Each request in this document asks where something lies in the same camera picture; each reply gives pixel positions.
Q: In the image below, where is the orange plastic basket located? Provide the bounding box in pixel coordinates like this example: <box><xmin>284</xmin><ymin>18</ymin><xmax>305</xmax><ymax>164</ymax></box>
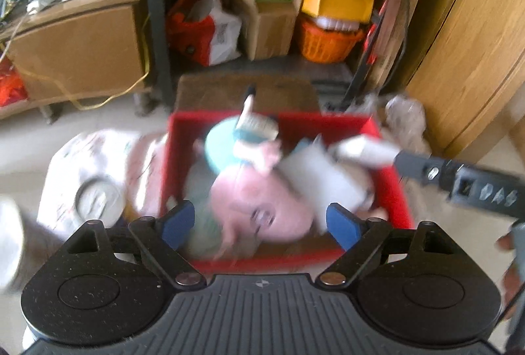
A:
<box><xmin>295</xmin><ymin>15</ymin><xmax>364</xmax><ymax>64</ymax></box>

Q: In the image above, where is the wooden TV cabinet left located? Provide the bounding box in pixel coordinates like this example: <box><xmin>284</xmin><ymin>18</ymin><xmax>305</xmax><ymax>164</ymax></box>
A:
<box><xmin>1</xmin><ymin>0</ymin><xmax>156</xmax><ymax>119</ymax></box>

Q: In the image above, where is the blue drink can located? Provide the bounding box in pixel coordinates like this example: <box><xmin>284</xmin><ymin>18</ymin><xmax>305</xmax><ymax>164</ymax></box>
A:
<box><xmin>74</xmin><ymin>176</ymin><xmax>126</xmax><ymax>228</ymax></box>

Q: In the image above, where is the white foam block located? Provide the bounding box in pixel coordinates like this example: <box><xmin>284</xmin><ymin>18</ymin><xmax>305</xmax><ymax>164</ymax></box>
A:
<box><xmin>277</xmin><ymin>140</ymin><xmax>374</xmax><ymax>233</ymax></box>
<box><xmin>327</xmin><ymin>134</ymin><xmax>401</xmax><ymax>169</ymax></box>

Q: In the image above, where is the clear plastic bag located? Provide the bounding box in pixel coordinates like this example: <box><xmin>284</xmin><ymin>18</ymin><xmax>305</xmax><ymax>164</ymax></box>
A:
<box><xmin>347</xmin><ymin>93</ymin><xmax>431</xmax><ymax>155</ymax></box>

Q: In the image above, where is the red cardboard box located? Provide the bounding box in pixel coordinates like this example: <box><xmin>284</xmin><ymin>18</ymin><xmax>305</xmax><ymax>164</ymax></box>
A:
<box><xmin>159</xmin><ymin>110</ymin><xmax>415</xmax><ymax>274</ymax></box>

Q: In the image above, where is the wooden cabinet right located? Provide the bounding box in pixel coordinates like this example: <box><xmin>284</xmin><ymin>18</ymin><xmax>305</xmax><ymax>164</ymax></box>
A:
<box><xmin>392</xmin><ymin>0</ymin><xmax>524</xmax><ymax>162</ymax></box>

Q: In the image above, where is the floral tablecloth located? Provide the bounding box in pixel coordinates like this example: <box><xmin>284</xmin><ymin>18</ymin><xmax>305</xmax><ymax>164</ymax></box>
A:
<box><xmin>36</xmin><ymin>130</ymin><xmax>416</xmax><ymax>249</ymax></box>

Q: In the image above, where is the stainless steel thermos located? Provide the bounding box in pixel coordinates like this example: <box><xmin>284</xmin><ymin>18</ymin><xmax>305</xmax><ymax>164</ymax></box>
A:
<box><xmin>0</xmin><ymin>194</ymin><xmax>62</xmax><ymax>294</ymax></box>

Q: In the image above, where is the red and white bag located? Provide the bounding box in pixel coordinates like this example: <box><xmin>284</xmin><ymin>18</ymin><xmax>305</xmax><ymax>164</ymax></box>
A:
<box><xmin>165</xmin><ymin>0</ymin><xmax>242</xmax><ymax>67</ymax></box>

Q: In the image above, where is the pink pig plush toy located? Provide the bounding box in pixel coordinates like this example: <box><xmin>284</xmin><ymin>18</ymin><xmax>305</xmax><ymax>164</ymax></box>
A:
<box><xmin>192</xmin><ymin>85</ymin><xmax>319</xmax><ymax>257</ymax></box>

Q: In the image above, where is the light green cloth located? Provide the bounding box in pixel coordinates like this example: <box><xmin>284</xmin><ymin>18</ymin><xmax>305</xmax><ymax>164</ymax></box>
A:
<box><xmin>179</xmin><ymin>157</ymin><xmax>263</xmax><ymax>262</ymax></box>

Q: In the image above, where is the brown cardboard box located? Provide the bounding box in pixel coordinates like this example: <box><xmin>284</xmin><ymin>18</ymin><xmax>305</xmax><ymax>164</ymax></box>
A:
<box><xmin>230</xmin><ymin>0</ymin><xmax>298</xmax><ymax>61</ymax></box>

